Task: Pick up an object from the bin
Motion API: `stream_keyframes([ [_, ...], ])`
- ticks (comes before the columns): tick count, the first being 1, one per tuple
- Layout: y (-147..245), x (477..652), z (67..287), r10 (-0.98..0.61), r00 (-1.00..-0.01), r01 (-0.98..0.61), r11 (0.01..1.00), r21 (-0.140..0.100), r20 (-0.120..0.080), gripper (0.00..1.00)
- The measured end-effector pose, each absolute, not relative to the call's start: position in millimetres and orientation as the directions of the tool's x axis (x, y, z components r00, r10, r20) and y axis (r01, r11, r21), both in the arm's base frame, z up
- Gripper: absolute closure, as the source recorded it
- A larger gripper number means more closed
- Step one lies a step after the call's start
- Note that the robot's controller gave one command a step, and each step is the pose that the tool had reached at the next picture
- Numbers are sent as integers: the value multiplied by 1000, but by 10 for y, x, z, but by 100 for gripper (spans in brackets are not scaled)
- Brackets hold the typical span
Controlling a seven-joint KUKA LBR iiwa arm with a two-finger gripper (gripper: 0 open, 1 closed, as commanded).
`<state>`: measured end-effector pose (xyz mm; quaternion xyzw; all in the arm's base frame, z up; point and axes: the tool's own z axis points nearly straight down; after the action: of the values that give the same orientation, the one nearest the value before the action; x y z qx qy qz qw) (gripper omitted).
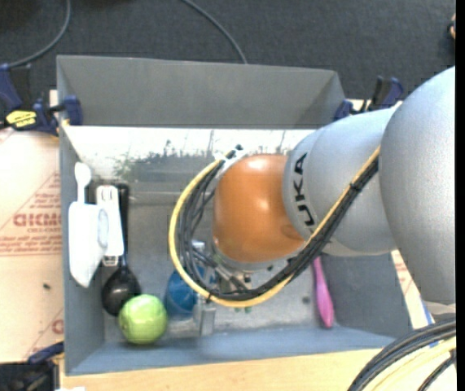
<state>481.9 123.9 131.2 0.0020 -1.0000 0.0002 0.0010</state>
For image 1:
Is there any blue cup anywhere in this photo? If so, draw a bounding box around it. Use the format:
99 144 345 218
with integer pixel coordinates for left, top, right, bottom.
162 270 203 322

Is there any green apple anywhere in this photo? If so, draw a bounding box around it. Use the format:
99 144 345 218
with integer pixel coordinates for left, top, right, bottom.
116 293 169 346

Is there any black ladle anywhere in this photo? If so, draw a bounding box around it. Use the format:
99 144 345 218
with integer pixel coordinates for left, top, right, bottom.
100 183 143 318

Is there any pink plastic utensil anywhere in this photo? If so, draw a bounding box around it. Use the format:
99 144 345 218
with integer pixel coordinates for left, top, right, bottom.
312 257 336 329

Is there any white flat packet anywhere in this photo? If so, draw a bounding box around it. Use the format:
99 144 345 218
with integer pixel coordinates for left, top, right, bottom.
94 184 125 266

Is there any grey metal bin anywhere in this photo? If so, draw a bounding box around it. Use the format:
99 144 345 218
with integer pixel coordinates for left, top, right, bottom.
55 54 416 377

